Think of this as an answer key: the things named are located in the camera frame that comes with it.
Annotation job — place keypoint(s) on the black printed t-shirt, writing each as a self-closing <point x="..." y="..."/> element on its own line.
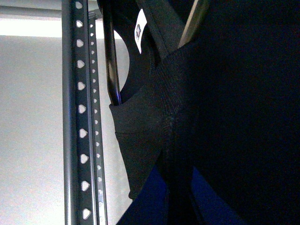
<point x="210" y="132"/>

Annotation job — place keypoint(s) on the grey metal drying rack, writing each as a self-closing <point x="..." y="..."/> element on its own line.
<point x="83" y="160"/>

